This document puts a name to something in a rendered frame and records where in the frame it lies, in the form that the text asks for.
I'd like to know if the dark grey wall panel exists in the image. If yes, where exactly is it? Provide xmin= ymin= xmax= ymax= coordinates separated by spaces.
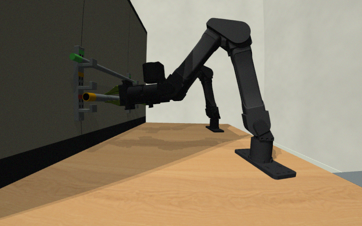
xmin=0 ymin=0 xmax=147 ymax=189

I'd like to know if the grey metal bar with yellow ends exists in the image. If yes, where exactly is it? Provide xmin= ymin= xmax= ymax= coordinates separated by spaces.
xmin=82 ymin=93 xmax=120 ymax=101

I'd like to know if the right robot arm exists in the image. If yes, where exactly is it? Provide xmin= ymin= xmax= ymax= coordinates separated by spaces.
xmin=160 ymin=65 xmax=224 ymax=132

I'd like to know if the grey metal bar with green end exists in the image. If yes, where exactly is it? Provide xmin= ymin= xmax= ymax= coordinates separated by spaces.
xmin=69 ymin=53 xmax=135 ymax=82

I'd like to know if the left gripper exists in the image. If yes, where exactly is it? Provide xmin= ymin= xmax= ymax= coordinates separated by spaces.
xmin=104 ymin=80 xmax=145 ymax=110

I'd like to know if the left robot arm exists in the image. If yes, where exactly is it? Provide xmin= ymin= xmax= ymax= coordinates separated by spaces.
xmin=131 ymin=18 xmax=296 ymax=180

